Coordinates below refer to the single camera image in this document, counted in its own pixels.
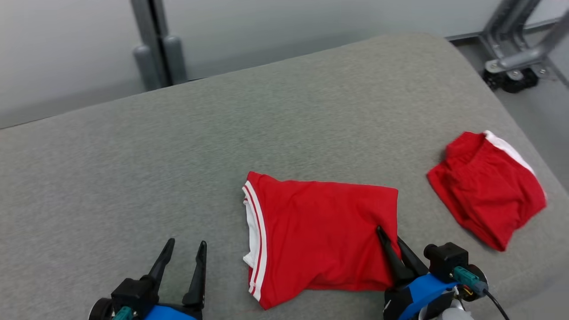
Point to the green left camera connector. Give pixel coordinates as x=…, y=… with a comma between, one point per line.
x=123, y=314

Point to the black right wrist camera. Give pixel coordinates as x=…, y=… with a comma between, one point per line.
x=446, y=260

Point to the grey metal stand frame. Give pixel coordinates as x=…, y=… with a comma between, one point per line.
x=520, y=58

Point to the red white basketball jersey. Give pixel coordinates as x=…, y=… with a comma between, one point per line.
x=324, y=235

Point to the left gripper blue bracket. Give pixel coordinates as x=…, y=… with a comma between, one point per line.
x=171, y=313

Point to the grey cylinder post foot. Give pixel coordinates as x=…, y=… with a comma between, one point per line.
x=175, y=60

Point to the red shorts white stripe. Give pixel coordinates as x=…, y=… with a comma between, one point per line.
x=484, y=191

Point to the green right camera connector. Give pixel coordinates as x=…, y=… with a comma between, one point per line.
x=471, y=282

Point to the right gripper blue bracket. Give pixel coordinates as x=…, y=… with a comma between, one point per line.
x=422, y=295

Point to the green camera connector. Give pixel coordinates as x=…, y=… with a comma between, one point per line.
x=471, y=282
x=123, y=314

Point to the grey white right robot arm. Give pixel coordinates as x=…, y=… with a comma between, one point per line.
x=455, y=314

